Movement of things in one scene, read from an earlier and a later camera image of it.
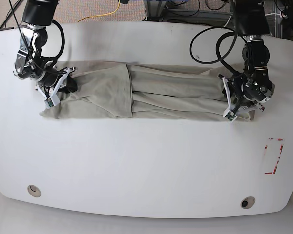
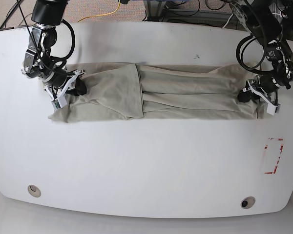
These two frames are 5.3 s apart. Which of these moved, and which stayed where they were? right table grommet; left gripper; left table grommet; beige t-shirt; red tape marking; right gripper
Moved: right gripper; left gripper
Stayed: right table grommet; left table grommet; beige t-shirt; red tape marking
